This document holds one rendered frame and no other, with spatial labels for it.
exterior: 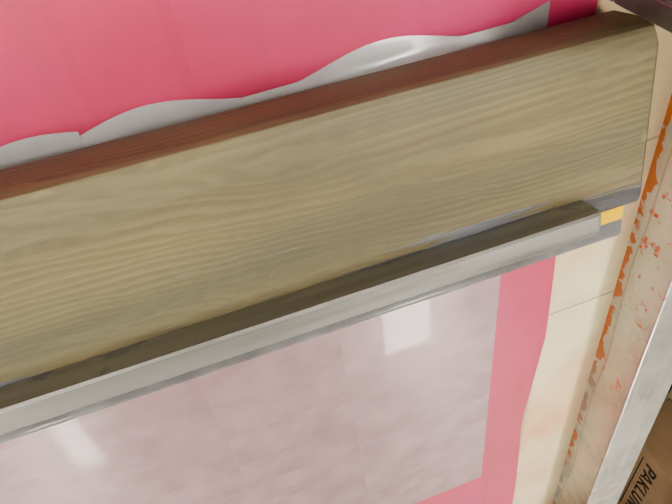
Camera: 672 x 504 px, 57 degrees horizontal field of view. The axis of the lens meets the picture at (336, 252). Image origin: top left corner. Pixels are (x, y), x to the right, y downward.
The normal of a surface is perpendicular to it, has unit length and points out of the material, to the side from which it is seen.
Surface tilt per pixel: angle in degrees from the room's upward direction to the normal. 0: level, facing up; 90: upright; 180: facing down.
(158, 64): 0
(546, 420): 0
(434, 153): 11
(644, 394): 0
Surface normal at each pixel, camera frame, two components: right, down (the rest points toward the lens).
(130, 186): 0.31, 0.47
